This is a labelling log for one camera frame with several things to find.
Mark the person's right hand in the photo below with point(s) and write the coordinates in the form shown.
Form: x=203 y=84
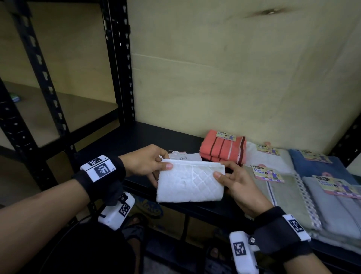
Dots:
x=244 y=189

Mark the person's left hand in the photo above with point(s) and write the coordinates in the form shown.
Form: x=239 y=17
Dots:
x=138 y=163

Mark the person's right thumb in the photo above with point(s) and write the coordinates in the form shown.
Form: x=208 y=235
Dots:
x=221 y=176

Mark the person's left thumb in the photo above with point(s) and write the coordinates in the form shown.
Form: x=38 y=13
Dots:
x=165 y=166

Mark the white quilted towel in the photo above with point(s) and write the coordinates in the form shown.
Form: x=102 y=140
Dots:
x=189 y=183

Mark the person's left forearm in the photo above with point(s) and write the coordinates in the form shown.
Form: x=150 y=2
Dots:
x=36 y=223

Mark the person's right forearm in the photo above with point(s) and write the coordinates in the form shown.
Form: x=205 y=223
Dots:
x=306 y=264

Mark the orange striped folded towel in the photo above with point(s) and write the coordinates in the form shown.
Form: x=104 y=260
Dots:
x=222 y=148

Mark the label on orange towel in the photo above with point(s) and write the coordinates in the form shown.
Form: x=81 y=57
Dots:
x=226 y=136

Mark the blue patterned object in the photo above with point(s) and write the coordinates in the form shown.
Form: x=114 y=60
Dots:
x=149 y=209

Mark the label on green towel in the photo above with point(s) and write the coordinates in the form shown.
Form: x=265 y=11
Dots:
x=267 y=174

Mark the plain white folded towel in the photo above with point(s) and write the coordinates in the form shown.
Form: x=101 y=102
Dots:
x=268 y=162

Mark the label on plain white towel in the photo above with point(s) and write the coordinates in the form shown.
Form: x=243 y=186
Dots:
x=269 y=150

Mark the black left wrist band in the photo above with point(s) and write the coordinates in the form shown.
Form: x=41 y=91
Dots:
x=108 y=180

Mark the black wrist band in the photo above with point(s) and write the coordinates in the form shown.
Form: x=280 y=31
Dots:
x=277 y=234
x=108 y=180

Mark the green checker-edged folded towel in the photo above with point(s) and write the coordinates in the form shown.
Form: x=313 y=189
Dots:
x=290 y=200

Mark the person's left foot in sandal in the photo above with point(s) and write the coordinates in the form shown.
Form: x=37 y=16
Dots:
x=135 y=234

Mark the person's foot in sandal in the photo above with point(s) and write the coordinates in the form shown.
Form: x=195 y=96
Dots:
x=135 y=234
x=215 y=255

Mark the person's right foot in sandal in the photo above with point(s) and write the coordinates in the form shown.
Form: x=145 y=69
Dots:
x=215 y=255

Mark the black right wrist band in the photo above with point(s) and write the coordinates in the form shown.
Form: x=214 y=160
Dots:
x=277 y=234

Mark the blue folded towel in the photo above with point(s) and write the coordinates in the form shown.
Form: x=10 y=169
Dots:
x=313 y=169

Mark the label on blue towel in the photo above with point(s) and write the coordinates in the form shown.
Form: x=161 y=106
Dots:
x=316 y=157

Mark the wooden shelf board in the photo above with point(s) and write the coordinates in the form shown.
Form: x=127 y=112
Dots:
x=70 y=113

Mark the label on grey towel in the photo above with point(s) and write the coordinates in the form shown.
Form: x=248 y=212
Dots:
x=337 y=187

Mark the person's black clothing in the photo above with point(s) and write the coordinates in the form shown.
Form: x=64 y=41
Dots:
x=84 y=251

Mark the black metal shelving rack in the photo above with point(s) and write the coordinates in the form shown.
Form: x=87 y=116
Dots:
x=118 y=56

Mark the grey folded towel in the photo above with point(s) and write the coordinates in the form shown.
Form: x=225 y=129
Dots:
x=335 y=214

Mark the small green object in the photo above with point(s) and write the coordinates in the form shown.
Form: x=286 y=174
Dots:
x=15 y=98

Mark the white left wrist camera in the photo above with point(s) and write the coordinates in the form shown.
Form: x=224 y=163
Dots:
x=114 y=216

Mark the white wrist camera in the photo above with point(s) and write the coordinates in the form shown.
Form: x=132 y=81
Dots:
x=242 y=254
x=114 y=216

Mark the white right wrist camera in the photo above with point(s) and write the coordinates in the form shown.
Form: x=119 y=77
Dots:
x=242 y=254

